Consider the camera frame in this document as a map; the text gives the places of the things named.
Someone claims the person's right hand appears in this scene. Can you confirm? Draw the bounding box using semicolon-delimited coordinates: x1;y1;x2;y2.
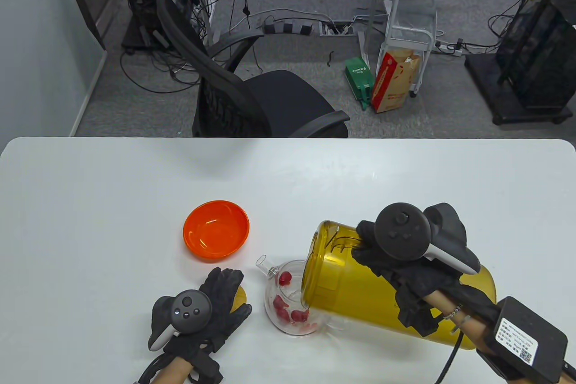
352;220;463;338

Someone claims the person's left hand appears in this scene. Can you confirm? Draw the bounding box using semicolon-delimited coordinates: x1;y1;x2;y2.
163;267;252;384

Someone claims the round bamboo teapot lid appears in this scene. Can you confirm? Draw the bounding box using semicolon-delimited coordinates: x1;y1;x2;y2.
230;285;249;312

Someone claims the black tracker controller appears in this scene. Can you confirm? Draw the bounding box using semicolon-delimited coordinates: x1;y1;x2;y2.
148;289;212;352
374;202;481;276

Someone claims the yellow plastic pitcher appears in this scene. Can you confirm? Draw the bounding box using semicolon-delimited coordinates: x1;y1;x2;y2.
301;220;497;351

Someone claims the red dates and wolfberries pile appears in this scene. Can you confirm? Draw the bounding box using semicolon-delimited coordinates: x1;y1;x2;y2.
272;271;318;331

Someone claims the orange plastic bowl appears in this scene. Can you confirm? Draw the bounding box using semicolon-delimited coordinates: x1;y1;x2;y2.
183;200;250;263

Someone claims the clear glass teapot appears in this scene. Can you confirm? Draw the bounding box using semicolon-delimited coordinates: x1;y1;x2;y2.
256;255;336;336

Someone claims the person's left forearm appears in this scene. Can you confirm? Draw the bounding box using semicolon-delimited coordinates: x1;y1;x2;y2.
151;355;194;384

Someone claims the person's right forearm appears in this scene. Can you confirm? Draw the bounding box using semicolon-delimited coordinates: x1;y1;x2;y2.
425;287;576;384

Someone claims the silver bangle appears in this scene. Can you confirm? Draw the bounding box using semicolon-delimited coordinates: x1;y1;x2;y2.
450;313;473;336

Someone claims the black wrist sensor box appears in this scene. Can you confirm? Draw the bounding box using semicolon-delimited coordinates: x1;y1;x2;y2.
476;296;568;384

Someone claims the red and brown paper bag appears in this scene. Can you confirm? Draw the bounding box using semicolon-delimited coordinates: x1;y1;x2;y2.
370;48;423;113

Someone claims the black office chair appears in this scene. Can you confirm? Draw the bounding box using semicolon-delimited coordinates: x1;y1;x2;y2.
156;0;351;138

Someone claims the green carton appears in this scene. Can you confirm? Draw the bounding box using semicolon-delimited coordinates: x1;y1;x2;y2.
345;57;376;111

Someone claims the white power strip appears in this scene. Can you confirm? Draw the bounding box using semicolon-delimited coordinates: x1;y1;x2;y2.
198;0;222;45
434;40;464;57

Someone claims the white metal cart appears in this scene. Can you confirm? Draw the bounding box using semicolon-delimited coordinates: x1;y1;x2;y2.
385;0;438;97

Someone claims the black wheeled equipment rack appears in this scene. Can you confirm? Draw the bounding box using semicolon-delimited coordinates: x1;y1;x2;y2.
465;0;576;126

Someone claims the floor socket box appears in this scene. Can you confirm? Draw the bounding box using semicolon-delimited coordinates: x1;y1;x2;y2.
319;22;355;36

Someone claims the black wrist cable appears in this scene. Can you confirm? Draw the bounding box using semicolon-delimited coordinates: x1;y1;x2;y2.
137;355;169;384
434;334;462;384

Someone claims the tangle of black floor cables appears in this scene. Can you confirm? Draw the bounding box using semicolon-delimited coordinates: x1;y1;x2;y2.
119;40;203;94

